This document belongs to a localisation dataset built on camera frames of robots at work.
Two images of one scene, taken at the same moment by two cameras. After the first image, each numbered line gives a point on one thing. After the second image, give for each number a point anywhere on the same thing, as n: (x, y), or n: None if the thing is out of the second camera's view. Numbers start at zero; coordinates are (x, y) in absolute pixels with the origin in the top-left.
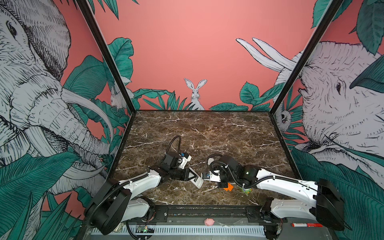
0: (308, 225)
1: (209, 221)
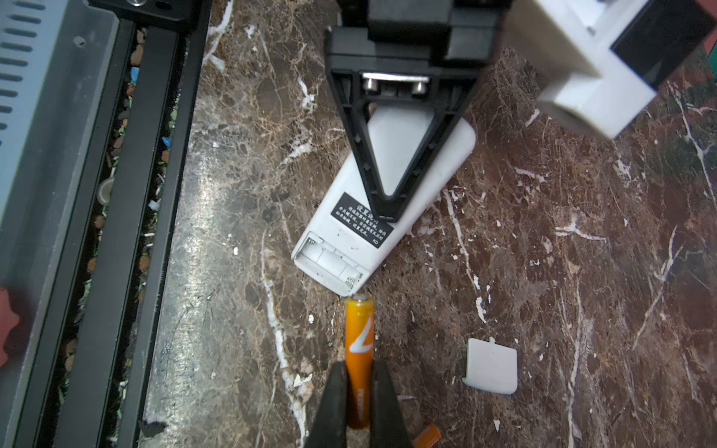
0: None
1: (8, 320)
